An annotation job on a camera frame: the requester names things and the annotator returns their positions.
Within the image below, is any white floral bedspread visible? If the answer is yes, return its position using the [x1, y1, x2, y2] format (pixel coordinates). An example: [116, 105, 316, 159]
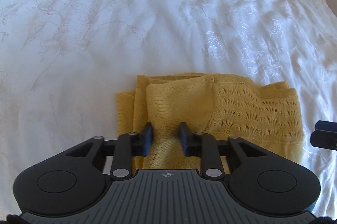
[1, 0, 336, 217]

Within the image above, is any mustard yellow knit sweater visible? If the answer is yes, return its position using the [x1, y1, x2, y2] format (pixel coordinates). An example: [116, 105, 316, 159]
[115, 73, 304, 169]

